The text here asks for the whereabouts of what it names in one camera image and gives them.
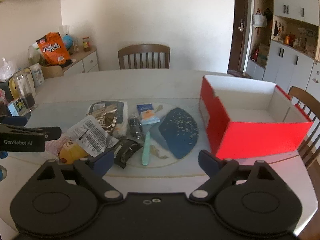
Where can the white wall cabinet unit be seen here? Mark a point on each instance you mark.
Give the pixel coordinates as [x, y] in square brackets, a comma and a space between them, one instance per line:
[286, 51]

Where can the dark blue tissue pack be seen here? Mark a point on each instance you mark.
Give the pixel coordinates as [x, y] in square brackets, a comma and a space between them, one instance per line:
[122, 116]

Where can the blue small sachet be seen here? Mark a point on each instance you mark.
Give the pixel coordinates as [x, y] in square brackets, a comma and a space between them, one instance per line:
[147, 114]

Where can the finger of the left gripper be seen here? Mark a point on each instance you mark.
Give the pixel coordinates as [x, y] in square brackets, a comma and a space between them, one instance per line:
[50, 133]
[13, 120]

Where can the red lid jar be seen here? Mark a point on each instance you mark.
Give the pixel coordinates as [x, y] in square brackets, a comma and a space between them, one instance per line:
[86, 43]

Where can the yellow bread pack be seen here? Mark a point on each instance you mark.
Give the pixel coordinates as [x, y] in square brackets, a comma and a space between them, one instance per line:
[71, 153]

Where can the wooden chair far side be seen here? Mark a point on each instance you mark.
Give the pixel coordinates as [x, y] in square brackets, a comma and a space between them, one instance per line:
[144, 56]

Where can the white side cabinet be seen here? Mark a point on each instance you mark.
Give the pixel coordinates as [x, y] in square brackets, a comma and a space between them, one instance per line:
[82, 62]

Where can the hanging tote bag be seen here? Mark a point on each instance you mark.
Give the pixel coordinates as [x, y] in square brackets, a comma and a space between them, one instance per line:
[259, 20]

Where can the orange snack bag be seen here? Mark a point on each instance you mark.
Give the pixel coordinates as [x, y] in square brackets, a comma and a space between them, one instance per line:
[53, 50]

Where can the glass pitcher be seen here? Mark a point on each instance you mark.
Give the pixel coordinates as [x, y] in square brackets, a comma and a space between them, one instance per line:
[25, 91]

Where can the wooden chair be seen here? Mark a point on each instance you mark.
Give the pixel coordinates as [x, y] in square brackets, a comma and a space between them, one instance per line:
[144, 56]
[308, 105]

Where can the rubik cube box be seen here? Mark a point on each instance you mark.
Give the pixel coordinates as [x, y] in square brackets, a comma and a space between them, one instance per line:
[17, 107]

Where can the wooden chair right side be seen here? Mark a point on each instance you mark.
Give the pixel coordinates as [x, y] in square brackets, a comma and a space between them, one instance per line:
[308, 105]

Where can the black small packet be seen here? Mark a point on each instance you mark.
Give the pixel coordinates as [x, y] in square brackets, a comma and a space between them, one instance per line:
[135, 127]

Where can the brown entrance door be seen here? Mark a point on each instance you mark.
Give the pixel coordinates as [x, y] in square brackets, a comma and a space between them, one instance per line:
[238, 37]

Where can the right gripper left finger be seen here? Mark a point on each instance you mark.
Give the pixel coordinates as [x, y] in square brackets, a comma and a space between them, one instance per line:
[91, 171]

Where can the red cardboard box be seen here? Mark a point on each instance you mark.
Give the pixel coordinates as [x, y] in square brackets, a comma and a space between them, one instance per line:
[246, 118]

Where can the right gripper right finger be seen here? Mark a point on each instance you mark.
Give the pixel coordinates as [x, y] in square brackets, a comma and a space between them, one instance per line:
[221, 173]

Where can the gold foil wrapper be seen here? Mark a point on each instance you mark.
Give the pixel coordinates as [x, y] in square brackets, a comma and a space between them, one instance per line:
[106, 117]

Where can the white purple snack packet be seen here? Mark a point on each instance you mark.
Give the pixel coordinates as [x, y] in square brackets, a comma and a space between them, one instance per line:
[88, 134]

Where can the black snack wrapper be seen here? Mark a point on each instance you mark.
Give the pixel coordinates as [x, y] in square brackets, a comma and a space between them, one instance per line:
[124, 150]

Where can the blue globe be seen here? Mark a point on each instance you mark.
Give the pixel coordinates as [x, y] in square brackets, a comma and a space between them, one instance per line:
[67, 41]

